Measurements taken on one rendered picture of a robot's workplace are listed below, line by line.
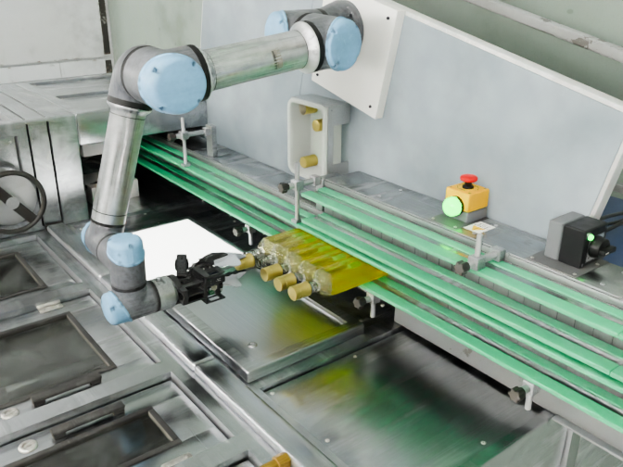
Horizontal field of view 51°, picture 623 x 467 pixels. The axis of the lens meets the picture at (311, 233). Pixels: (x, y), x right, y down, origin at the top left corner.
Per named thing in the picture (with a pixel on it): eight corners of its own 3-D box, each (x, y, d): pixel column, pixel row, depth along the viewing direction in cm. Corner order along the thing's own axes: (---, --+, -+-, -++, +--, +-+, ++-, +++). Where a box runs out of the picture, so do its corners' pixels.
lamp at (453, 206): (448, 211, 152) (438, 214, 150) (449, 193, 150) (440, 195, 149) (463, 217, 149) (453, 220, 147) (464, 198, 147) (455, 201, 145)
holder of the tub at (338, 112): (311, 182, 205) (291, 187, 200) (312, 93, 194) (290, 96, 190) (348, 197, 192) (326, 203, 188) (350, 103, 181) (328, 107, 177)
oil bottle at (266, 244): (318, 239, 186) (255, 258, 174) (318, 220, 184) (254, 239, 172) (331, 246, 182) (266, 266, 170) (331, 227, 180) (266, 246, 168)
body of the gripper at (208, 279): (228, 297, 156) (183, 313, 149) (209, 283, 162) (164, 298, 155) (227, 269, 153) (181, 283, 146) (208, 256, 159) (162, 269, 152)
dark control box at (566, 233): (566, 246, 138) (542, 256, 133) (573, 209, 135) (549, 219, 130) (603, 258, 132) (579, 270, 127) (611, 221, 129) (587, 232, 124)
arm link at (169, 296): (146, 303, 153) (145, 271, 149) (165, 297, 155) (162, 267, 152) (162, 317, 147) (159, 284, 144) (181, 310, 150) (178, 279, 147)
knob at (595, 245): (598, 253, 130) (615, 259, 127) (586, 259, 127) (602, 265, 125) (603, 233, 128) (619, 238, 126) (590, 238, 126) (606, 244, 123)
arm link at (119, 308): (111, 299, 137) (116, 334, 141) (159, 284, 144) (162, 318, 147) (96, 284, 143) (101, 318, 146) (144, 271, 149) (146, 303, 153)
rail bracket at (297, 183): (314, 214, 184) (277, 224, 177) (314, 157, 178) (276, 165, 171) (321, 218, 182) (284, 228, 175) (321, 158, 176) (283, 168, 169)
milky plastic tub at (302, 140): (310, 166, 203) (287, 170, 198) (311, 93, 194) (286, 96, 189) (347, 180, 190) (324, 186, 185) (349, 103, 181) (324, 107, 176)
